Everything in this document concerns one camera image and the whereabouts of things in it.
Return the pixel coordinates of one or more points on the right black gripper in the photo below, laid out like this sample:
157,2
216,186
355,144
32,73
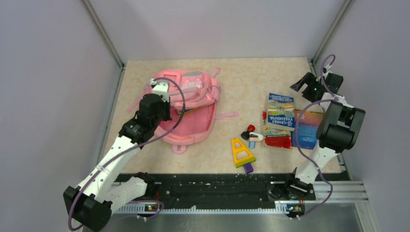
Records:
310,80

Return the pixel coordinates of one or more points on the blue story book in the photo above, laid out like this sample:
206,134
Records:
280,112

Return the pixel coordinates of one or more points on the colourful thin book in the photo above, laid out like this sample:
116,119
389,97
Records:
307,129

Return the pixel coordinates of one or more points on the red keyboard booklet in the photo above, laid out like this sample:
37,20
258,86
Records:
275,138

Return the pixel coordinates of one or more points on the pink student backpack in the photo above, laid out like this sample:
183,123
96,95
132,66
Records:
191,89

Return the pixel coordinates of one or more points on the blue card game box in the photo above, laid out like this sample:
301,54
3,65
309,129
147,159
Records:
190,111

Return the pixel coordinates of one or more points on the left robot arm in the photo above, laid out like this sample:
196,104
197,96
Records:
94,200

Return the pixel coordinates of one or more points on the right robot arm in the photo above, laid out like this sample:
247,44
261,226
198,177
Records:
338,130

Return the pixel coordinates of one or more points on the red black stamp toy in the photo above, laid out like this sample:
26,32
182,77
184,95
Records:
246,134

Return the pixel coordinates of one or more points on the yellow green purple block toy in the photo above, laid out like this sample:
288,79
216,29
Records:
242,156

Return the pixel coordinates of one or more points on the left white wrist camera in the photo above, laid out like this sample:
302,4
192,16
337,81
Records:
160,87

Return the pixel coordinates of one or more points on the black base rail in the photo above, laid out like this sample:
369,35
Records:
217,191

